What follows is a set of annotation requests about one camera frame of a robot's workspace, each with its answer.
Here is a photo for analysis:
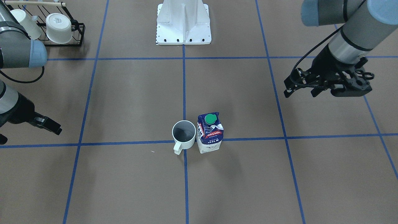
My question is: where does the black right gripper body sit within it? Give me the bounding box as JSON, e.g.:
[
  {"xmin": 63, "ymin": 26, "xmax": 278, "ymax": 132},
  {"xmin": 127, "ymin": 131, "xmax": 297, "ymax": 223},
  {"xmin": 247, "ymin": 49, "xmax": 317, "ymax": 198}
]
[{"xmin": 0, "ymin": 93, "xmax": 36, "ymax": 126}]

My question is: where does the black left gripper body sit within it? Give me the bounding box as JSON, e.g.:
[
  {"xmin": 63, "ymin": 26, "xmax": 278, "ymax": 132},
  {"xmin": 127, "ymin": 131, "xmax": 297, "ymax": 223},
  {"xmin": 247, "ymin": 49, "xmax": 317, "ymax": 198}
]
[{"xmin": 292, "ymin": 45, "xmax": 367, "ymax": 89}]

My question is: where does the blue white milk carton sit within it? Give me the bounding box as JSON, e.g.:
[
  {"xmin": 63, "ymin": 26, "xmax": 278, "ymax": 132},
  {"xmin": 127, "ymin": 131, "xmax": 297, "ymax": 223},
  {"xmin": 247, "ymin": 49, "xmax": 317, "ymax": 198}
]
[{"xmin": 196, "ymin": 112, "xmax": 224, "ymax": 154}]

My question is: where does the white ribbed mug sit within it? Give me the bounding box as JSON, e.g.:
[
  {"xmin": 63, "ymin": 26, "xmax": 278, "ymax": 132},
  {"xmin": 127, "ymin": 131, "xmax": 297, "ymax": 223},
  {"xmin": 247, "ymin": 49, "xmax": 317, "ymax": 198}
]
[{"xmin": 172, "ymin": 120, "xmax": 196, "ymax": 155}]

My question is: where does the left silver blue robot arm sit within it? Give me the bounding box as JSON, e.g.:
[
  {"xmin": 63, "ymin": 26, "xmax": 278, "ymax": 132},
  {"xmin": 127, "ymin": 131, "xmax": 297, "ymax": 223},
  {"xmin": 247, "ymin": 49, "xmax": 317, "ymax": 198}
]
[{"xmin": 284, "ymin": 0, "xmax": 398, "ymax": 98}]

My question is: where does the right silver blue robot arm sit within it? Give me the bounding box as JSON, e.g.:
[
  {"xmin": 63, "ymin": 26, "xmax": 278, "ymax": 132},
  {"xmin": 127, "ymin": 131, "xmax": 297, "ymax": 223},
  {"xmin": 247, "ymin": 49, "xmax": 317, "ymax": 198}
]
[{"xmin": 0, "ymin": 1, "xmax": 62, "ymax": 135}]

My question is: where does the white upturned cup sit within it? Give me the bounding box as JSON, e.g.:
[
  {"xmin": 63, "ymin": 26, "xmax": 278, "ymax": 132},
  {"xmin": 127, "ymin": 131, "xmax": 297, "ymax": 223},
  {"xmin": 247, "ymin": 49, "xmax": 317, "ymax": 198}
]
[{"xmin": 45, "ymin": 13, "xmax": 72, "ymax": 44}]

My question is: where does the white mug with lettering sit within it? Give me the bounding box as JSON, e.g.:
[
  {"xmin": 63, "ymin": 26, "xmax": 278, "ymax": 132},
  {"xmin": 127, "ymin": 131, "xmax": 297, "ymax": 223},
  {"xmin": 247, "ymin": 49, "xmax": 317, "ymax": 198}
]
[{"xmin": 11, "ymin": 9, "xmax": 42, "ymax": 40}]

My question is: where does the brown paper table mat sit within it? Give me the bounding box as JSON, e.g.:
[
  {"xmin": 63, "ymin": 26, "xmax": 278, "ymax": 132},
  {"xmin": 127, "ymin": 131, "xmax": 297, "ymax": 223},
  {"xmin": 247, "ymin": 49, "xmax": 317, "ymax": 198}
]
[{"xmin": 0, "ymin": 0, "xmax": 398, "ymax": 224}]

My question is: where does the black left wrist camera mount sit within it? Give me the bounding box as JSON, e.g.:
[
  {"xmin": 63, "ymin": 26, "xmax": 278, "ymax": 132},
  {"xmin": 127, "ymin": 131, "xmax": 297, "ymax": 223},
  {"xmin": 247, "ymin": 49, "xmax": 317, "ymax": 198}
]
[{"xmin": 330, "ymin": 67, "xmax": 374, "ymax": 97}]

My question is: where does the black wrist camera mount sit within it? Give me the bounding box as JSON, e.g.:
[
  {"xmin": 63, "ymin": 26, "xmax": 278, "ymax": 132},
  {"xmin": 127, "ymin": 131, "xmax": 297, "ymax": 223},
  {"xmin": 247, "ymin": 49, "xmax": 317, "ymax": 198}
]
[
  {"xmin": 0, "ymin": 134, "xmax": 8, "ymax": 146},
  {"xmin": 330, "ymin": 67, "xmax": 374, "ymax": 97}
]

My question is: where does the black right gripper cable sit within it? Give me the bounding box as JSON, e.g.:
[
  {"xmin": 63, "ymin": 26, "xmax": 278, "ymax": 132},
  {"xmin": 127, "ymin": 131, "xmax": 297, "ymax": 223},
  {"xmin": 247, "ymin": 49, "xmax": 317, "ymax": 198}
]
[{"xmin": 0, "ymin": 65, "xmax": 45, "ymax": 84}]

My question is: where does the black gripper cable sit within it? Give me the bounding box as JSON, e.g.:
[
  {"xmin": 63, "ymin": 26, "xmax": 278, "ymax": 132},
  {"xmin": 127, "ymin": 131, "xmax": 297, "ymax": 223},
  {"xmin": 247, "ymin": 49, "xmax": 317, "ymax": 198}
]
[
  {"xmin": 292, "ymin": 0, "xmax": 367, "ymax": 78},
  {"xmin": 0, "ymin": 65, "xmax": 45, "ymax": 84}
]

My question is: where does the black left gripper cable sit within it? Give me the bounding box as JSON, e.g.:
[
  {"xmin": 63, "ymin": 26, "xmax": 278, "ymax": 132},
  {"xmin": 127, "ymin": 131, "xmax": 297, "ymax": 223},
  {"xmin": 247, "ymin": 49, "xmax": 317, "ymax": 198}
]
[{"xmin": 292, "ymin": 0, "xmax": 367, "ymax": 78}]

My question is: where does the black wire cup rack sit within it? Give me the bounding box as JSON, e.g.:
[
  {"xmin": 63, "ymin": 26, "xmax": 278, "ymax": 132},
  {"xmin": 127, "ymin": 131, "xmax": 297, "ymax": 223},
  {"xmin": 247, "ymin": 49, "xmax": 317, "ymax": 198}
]
[{"xmin": 1, "ymin": 0, "xmax": 86, "ymax": 47}]

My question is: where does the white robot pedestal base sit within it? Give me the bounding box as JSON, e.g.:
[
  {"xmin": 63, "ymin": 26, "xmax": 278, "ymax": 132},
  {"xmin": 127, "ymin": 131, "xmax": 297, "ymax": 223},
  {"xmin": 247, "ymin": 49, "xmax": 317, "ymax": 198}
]
[{"xmin": 155, "ymin": 0, "xmax": 212, "ymax": 45}]

